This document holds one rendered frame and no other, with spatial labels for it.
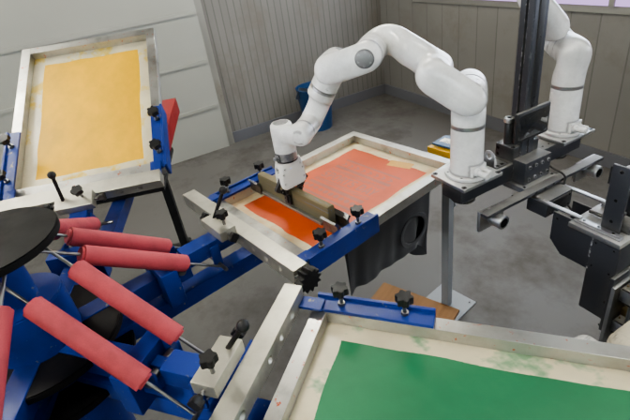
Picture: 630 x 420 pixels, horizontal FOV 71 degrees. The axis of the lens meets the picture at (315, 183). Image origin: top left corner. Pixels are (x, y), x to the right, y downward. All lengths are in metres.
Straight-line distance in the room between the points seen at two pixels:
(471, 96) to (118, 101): 1.45
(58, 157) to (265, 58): 3.20
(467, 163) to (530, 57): 0.34
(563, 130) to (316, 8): 3.76
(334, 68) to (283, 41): 3.70
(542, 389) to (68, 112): 1.91
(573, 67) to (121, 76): 1.75
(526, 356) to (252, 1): 4.18
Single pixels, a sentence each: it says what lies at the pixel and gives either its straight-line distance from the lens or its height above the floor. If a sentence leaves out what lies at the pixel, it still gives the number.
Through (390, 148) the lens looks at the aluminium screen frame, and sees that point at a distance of 1.97.
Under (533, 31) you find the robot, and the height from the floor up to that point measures 1.52.
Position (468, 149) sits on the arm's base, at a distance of 1.35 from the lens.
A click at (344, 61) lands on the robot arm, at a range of 1.24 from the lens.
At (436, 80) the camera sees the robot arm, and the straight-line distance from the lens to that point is 1.20.
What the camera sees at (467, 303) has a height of 0.01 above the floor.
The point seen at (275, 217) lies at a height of 0.95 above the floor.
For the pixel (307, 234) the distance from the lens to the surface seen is 1.51.
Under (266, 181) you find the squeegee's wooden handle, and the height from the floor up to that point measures 1.05.
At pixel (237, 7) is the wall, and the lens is 4.72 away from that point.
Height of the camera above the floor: 1.82
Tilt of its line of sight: 29 degrees down
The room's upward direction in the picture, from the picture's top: 9 degrees counter-clockwise
